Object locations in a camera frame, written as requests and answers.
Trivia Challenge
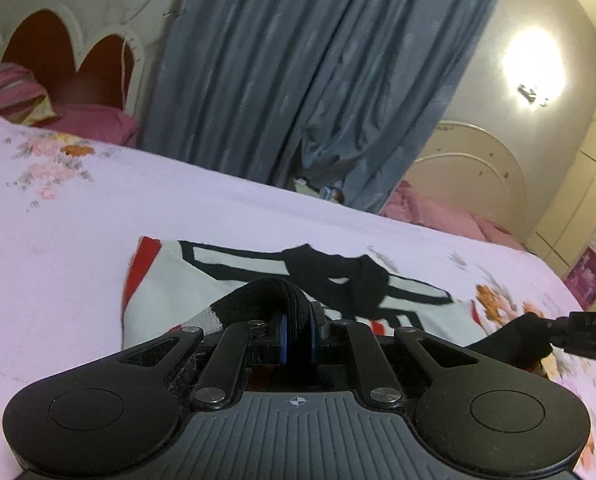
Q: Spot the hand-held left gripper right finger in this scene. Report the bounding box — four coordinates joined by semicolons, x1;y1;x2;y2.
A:
308;302;481;406

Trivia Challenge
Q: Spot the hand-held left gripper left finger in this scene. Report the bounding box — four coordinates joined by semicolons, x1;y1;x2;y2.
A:
118;311;291;411

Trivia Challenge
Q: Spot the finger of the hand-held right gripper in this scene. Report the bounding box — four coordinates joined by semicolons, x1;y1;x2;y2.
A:
542;311;596;362

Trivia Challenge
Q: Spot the striped knit sweater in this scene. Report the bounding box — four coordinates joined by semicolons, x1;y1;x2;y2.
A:
120;235;554;396

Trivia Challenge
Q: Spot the clutter behind bed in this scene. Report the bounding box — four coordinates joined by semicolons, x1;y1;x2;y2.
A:
292;175;346;207

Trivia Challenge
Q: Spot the cream wardrobe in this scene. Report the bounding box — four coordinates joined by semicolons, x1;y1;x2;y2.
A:
525;115;596;286

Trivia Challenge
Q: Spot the pink bedding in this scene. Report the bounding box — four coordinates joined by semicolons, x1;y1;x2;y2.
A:
380;180;528;252

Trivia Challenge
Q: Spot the cream round headboard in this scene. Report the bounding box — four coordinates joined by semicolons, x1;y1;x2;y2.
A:
410;120;528;253

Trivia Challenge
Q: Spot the floral purple bedsheet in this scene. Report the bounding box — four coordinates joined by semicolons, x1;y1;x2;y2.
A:
0;107;596;480

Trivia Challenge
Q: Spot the blue grey curtain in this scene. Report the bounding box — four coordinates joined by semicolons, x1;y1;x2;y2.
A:
138;0;511;213

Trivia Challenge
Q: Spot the magenta pillow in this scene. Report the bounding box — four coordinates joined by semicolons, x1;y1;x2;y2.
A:
40;104;140;148

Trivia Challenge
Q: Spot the striped folded blanket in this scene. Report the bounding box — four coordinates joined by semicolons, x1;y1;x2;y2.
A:
0;62;56;126

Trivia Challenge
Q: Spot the red heart-shaped headboard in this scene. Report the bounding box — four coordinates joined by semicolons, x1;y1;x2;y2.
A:
0;2;146;146

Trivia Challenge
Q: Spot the pink wall poster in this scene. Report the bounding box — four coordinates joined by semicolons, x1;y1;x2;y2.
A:
566;247;596;311

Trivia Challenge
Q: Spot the wall lamp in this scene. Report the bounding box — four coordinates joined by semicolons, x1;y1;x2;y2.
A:
518;82;552;107

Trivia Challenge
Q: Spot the white charger cable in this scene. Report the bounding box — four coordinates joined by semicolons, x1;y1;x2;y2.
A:
103;0;151;96

